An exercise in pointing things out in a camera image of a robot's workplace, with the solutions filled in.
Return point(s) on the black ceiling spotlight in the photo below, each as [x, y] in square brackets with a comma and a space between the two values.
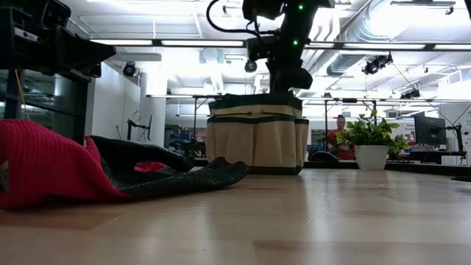
[251, 67]
[375, 65]
[129, 70]
[410, 94]

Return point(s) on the green plant in white pot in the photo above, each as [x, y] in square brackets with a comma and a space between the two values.
[371, 158]

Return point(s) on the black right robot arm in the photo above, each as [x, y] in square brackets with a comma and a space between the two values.
[294, 18]

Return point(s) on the ceiling strip light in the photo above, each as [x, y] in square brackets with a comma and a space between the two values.
[121, 42]
[382, 46]
[452, 47]
[202, 43]

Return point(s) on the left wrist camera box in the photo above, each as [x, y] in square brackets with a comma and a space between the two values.
[55, 13]

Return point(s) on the beige green-trimmed gardening bag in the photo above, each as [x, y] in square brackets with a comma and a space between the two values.
[257, 143]

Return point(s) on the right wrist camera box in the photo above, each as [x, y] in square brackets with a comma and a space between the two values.
[261, 48]

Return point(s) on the black office chair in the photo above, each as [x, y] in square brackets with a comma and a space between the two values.
[324, 157]

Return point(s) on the person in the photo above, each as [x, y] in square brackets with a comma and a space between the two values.
[341, 122]

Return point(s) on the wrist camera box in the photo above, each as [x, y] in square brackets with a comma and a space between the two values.
[55, 13]
[261, 48]

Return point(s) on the silver spiral ventilation duct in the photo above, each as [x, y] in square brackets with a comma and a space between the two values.
[353, 33]

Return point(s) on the black-framed glass partition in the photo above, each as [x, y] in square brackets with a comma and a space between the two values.
[66, 106]

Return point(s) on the black aluminium rig frame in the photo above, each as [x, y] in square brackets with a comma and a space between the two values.
[423, 168]

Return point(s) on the black computer monitor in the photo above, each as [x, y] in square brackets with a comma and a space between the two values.
[428, 130]

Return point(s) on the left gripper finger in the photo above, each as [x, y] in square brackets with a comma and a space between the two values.
[81, 51]
[93, 71]

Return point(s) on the red black gardening glove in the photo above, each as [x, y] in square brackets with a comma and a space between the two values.
[44, 165]

